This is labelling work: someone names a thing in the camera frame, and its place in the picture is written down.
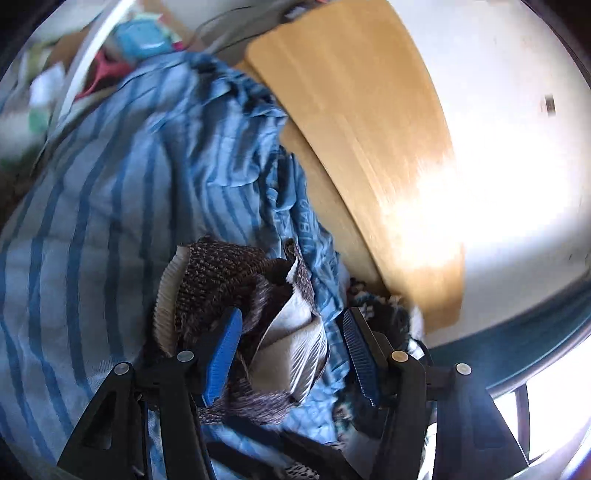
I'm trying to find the dark floral pleated garment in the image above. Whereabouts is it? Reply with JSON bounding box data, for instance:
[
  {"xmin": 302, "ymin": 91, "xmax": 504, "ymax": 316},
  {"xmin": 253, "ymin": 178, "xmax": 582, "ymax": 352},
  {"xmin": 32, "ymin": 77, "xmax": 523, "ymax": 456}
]
[{"xmin": 153, "ymin": 237, "xmax": 329, "ymax": 425}]

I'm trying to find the teal patterned knit sweater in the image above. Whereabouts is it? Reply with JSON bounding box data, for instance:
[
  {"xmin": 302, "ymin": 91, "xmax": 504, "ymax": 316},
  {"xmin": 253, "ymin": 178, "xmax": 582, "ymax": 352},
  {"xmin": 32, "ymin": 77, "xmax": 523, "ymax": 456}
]
[{"xmin": 332, "ymin": 277, "xmax": 426, "ymax": 442}]

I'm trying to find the black white spotted cloth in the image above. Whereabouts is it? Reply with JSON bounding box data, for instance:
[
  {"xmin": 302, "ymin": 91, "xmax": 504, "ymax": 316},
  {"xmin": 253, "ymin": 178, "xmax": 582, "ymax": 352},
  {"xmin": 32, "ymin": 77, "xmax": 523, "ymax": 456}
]
[{"xmin": 280, "ymin": 462, "xmax": 321, "ymax": 480}]

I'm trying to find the blue striped bed sheet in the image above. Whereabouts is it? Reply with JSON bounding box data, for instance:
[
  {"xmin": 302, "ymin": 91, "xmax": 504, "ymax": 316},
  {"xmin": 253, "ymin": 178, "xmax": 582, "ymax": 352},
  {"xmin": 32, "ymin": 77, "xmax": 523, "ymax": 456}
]
[{"xmin": 1, "ymin": 53, "xmax": 349, "ymax": 465}]

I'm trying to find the wooden headboard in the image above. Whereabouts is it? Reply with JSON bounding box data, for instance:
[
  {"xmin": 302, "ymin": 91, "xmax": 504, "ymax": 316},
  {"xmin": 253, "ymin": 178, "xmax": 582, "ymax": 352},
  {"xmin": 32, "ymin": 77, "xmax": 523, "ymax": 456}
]
[{"xmin": 245, "ymin": 1, "xmax": 465, "ymax": 332}]

